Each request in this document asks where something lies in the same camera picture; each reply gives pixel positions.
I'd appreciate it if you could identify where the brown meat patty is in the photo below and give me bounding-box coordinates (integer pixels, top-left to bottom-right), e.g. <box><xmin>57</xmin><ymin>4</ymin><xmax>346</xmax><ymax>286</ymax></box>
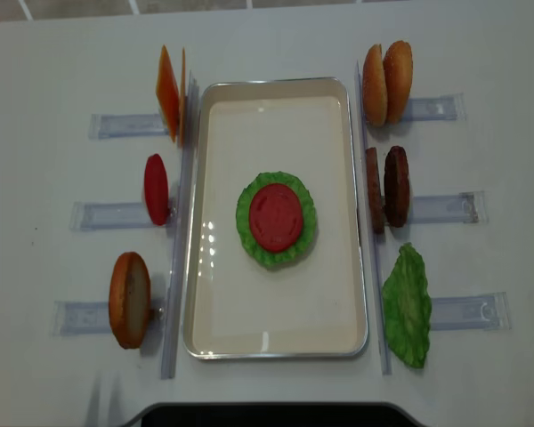
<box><xmin>384</xmin><ymin>146</ymin><xmax>410</xmax><ymax>228</ymax></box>
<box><xmin>365</xmin><ymin>148</ymin><xmax>384</xmax><ymax>235</ymax></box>

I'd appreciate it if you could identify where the red tomato slice on tray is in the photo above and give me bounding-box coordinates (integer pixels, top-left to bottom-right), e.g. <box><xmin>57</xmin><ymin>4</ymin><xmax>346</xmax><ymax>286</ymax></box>
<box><xmin>248</xmin><ymin>183</ymin><xmax>303</xmax><ymax>253</ymax></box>

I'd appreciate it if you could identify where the green lettuce leaf on tray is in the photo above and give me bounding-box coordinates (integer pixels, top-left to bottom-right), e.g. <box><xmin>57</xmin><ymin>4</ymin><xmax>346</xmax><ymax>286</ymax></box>
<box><xmin>235</xmin><ymin>172</ymin><xmax>317</xmax><ymax>269</ymax></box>

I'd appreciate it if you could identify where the red standing tomato slice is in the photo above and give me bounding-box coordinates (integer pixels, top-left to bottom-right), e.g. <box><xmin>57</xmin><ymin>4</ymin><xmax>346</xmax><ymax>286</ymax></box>
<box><xmin>143</xmin><ymin>154</ymin><xmax>170</xmax><ymax>226</ymax></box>

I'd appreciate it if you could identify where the orange cheese slice front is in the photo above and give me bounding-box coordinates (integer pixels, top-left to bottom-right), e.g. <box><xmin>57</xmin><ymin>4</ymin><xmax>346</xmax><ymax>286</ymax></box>
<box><xmin>156</xmin><ymin>45</ymin><xmax>180</xmax><ymax>141</ymax></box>

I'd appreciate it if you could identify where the green standing lettuce leaf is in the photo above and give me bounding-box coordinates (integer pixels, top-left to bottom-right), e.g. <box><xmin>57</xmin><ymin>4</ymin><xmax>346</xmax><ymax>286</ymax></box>
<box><xmin>382</xmin><ymin>243</ymin><xmax>433</xmax><ymax>369</ymax></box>

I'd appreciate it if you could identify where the white metal tray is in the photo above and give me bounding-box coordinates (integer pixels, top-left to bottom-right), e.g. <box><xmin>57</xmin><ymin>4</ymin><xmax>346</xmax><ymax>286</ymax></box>
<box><xmin>182</xmin><ymin>77</ymin><xmax>368</xmax><ymax>360</ymax></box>

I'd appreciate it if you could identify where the bun half with white face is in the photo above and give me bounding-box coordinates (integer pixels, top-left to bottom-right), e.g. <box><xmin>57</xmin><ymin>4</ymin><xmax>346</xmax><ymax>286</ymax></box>
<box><xmin>109</xmin><ymin>252</ymin><xmax>151</xmax><ymax>349</ymax></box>

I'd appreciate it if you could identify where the golden bun half left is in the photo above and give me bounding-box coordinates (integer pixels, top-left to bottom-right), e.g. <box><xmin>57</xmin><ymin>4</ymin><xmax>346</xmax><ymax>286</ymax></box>
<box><xmin>361</xmin><ymin>44</ymin><xmax>388</xmax><ymax>127</ymax></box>

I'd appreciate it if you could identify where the golden bun half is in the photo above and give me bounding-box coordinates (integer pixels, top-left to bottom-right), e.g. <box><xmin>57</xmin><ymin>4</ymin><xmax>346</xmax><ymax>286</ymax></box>
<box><xmin>383</xmin><ymin>40</ymin><xmax>413</xmax><ymax>124</ymax></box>
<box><xmin>361</xmin><ymin>44</ymin><xmax>388</xmax><ymax>127</ymax></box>

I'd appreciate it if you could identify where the golden bun half right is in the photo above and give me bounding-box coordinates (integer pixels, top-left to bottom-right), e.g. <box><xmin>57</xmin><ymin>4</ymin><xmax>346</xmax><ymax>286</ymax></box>
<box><xmin>383</xmin><ymin>40</ymin><xmax>413</xmax><ymax>124</ymax></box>

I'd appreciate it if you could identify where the clear left acrylic rack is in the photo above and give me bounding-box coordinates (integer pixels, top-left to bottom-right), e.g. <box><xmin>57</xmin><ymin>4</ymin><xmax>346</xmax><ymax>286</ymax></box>
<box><xmin>53</xmin><ymin>75</ymin><xmax>200</xmax><ymax>379</ymax></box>

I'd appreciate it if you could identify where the clear acrylic rack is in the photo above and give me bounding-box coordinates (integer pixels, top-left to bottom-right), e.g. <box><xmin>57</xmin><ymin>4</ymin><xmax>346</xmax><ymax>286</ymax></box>
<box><xmin>353</xmin><ymin>61</ymin><xmax>513</xmax><ymax>375</ymax></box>
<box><xmin>53</xmin><ymin>75</ymin><xmax>200</xmax><ymax>379</ymax></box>

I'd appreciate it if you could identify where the black base at bottom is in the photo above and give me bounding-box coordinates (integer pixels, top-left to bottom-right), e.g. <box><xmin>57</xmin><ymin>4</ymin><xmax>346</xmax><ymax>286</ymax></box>
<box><xmin>133</xmin><ymin>403</ymin><xmax>420</xmax><ymax>426</ymax></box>

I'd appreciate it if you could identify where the clear right acrylic rack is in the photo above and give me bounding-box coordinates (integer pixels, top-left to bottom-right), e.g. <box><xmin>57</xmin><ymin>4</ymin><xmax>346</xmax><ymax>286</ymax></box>
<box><xmin>353</xmin><ymin>61</ymin><xmax>513</xmax><ymax>375</ymax></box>

